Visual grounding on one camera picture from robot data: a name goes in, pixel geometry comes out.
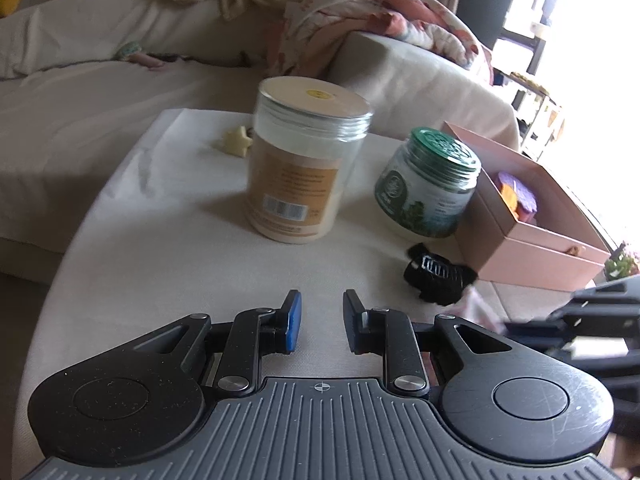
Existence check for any lavender soft cloth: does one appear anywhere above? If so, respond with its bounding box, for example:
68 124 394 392
449 285 504 334

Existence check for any cream star soft toy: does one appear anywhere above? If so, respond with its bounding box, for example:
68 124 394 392
219 126 253 158

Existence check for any black hair clip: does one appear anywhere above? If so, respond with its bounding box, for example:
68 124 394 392
404 243 477 307

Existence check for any pink cardboard box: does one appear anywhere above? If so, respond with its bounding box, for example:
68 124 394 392
444 122 610 292

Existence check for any purple pink sponge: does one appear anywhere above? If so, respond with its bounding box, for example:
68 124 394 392
495 171 538 223

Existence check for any small jar green lid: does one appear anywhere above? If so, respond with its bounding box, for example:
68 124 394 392
374 127 482 238

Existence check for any tall clear jar beige lid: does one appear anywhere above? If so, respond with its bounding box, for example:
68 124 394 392
245 76 373 244

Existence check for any pink floral blanket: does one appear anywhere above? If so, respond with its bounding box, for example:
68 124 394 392
267 0 492 84

